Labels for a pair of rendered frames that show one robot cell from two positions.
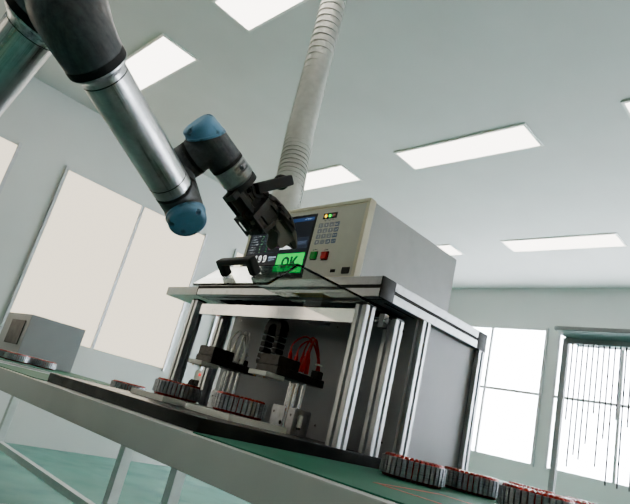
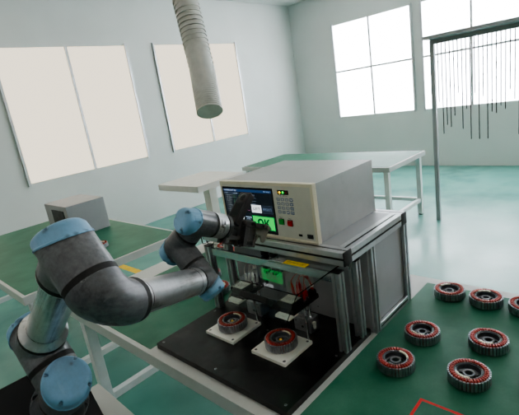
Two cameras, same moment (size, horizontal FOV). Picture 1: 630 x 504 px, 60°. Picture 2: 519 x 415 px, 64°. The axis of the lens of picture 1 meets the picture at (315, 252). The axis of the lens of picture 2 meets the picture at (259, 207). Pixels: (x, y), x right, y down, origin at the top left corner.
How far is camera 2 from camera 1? 0.82 m
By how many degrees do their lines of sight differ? 32
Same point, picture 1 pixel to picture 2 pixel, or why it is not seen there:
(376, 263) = (327, 219)
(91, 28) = (129, 310)
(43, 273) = (30, 137)
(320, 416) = (320, 301)
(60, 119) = not seen: outside the picture
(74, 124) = not seen: outside the picture
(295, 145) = (185, 10)
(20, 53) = not seen: hidden behind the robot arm
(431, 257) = (356, 176)
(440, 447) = (395, 294)
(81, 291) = (64, 135)
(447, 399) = (392, 268)
